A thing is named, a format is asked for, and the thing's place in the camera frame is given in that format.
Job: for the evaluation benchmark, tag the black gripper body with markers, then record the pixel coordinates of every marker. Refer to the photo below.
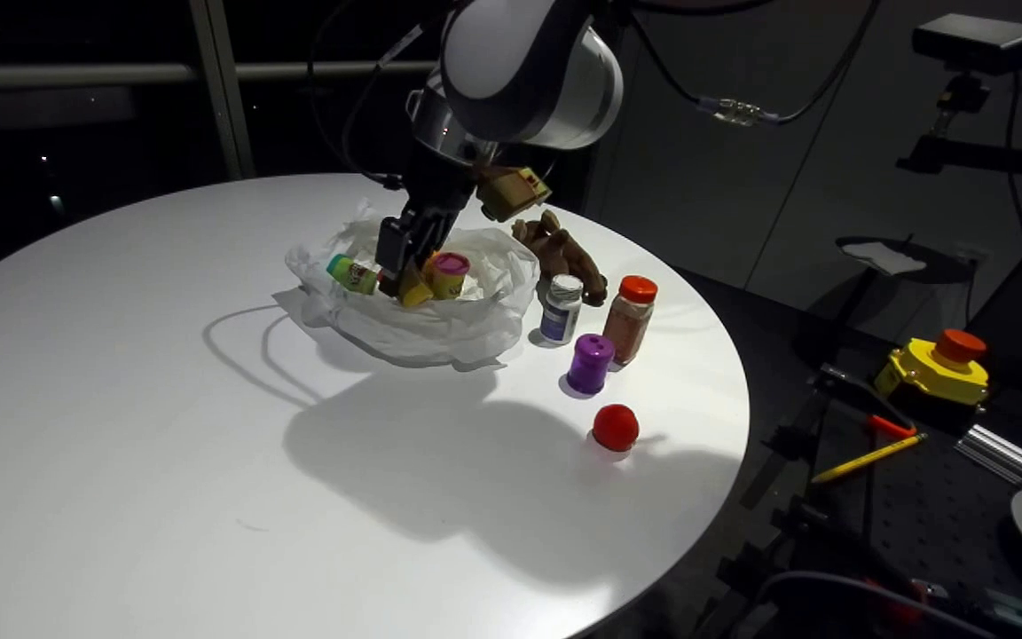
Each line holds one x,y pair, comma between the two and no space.
434,195

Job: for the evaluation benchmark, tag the yellow-green tub pink lid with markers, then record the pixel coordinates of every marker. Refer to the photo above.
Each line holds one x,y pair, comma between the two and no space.
447,275

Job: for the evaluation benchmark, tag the green tub teal lid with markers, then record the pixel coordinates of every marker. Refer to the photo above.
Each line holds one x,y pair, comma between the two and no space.
352,275

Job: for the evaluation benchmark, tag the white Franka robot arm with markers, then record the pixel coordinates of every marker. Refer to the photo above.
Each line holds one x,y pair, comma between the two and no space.
531,73

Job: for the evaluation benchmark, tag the white plastic bag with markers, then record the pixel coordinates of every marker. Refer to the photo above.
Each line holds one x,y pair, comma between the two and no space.
462,325

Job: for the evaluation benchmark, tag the brown moose plush toy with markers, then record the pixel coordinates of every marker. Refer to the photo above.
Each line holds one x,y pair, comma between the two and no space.
558,251

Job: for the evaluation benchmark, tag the small white-lid jar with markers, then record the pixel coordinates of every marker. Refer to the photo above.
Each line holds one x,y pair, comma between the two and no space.
558,310

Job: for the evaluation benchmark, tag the purple shaker container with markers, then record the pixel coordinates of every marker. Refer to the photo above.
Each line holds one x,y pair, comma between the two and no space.
587,363

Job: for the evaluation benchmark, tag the orange-lid spice jar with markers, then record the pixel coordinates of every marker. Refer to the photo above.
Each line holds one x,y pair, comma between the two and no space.
630,320

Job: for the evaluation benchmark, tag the red toy strawberry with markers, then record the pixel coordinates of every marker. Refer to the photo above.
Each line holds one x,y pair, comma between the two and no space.
615,427

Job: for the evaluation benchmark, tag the grey horizontal railing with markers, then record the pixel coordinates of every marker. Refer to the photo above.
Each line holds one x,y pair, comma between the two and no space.
60,77

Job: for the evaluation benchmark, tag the grey plate on tripod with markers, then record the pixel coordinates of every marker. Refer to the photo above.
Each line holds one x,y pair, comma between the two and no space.
902,256

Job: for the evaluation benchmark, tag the yellow pencil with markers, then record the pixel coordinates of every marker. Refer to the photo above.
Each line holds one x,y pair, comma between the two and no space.
867,458

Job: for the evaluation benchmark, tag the yellow emergency stop button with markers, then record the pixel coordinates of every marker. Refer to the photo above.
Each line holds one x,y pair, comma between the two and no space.
939,367

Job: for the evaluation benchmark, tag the aluminium extrusion bar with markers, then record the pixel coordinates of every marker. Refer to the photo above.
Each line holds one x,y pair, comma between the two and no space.
1010,451

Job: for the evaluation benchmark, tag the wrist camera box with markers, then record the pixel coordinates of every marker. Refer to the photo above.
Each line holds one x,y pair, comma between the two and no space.
511,193

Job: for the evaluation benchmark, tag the grey window post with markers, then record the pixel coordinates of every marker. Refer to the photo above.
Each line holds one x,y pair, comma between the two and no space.
222,90

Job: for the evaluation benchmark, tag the black camera on stand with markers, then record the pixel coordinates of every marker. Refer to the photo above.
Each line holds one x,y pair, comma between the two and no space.
980,41

